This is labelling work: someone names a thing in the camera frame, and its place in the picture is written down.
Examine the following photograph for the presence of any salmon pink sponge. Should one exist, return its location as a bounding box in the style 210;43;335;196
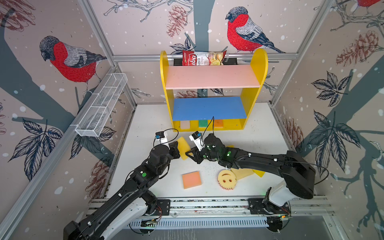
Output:
182;171;202;189

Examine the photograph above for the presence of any pale pink sponge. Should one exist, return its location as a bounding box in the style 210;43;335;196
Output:
180;121;191;130

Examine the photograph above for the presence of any smiley face sponge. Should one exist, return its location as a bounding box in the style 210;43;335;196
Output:
218;170;237;190

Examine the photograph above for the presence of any red chips bag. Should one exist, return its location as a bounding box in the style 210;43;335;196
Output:
183;51;227;66

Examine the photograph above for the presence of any cream beige sponge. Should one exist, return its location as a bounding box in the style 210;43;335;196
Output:
231;169;254;180

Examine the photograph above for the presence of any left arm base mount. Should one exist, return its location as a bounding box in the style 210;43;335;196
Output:
145;199;171;217

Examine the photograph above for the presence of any white wire mesh basket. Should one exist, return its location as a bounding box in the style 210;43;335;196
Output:
75;73;128;137

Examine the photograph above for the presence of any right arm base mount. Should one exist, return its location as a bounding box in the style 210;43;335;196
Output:
248;198;291;215

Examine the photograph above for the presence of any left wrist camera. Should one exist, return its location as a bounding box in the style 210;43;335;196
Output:
154;131;168;146

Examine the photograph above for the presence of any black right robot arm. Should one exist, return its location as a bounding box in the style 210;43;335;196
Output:
186;132;316;208

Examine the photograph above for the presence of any yellow rectangular sponge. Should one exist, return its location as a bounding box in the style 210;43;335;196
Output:
177;137;191;154

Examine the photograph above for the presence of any yellow wooden shelf unit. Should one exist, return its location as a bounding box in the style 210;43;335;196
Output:
160;50;269;132

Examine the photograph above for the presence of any green scouring sponge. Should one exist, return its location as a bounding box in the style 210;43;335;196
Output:
199;120;209;128

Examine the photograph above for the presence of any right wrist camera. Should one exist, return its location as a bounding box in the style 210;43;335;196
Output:
189;131;205;151

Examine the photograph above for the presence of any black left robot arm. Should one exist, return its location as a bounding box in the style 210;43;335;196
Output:
63;142;180;240

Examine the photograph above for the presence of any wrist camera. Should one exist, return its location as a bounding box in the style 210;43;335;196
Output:
189;131;205;151
154;131;168;146

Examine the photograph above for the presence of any orange scouring sponge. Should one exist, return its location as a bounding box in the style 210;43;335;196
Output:
214;120;224;129

